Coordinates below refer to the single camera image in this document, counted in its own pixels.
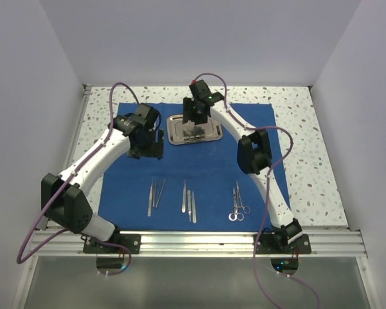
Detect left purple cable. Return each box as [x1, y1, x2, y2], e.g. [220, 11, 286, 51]
[16, 82, 142, 276]

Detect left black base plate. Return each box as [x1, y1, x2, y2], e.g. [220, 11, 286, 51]
[80, 233, 142, 254]

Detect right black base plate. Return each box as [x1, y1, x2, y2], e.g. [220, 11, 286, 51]
[253, 230, 312, 255]

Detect aluminium mounting rail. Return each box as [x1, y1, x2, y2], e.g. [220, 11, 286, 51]
[35, 228, 367, 258]

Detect steel haemostat clamp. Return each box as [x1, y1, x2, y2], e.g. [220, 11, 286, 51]
[235, 182, 250, 214]
[186, 126, 205, 142]

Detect thin steel tweezers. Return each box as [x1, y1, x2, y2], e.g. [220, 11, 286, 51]
[155, 178, 166, 208]

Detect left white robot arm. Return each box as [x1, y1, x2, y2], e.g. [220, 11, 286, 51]
[41, 103, 164, 253]

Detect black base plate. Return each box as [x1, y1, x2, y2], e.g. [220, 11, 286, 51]
[80, 233, 142, 254]
[253, 230, 312, 255]

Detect steel surgical scissors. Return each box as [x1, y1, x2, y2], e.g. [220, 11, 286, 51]
[228, 189, 244, 221]

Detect steel instrument tray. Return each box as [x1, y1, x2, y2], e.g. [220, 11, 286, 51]
[166, 114, 223, 145]

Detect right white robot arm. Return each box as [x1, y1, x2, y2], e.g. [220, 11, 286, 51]
[183, 79, 302, 253]

